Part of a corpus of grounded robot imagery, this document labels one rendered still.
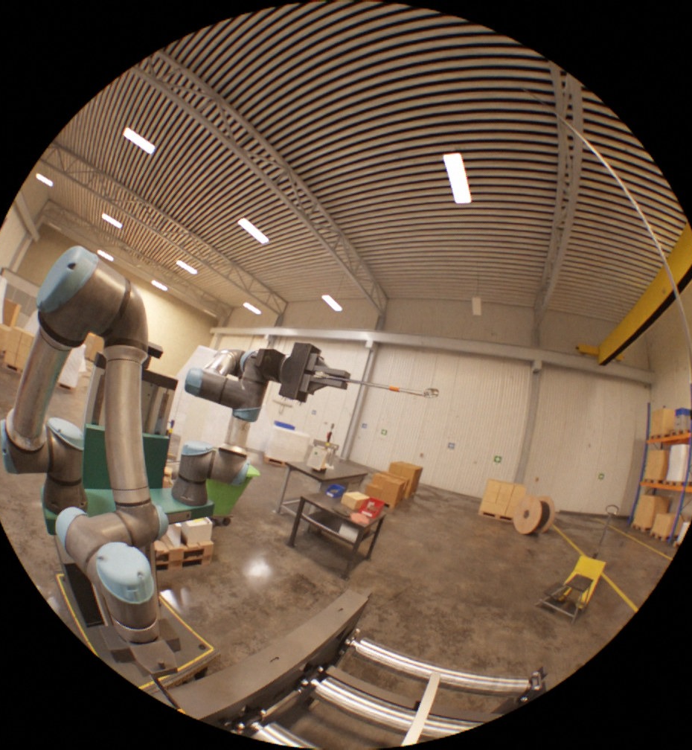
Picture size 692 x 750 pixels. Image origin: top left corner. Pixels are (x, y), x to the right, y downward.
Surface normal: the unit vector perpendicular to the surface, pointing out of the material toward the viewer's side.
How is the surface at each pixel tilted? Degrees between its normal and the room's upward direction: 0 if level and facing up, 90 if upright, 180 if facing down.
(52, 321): 113
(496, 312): 90
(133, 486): 69
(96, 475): 90
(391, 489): 90
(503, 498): 90
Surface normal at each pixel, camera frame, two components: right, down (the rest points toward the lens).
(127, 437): 0.87, -0.21
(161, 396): 0.91, 0.19
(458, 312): -0.47, -0.29
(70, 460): 0.96, 0.26
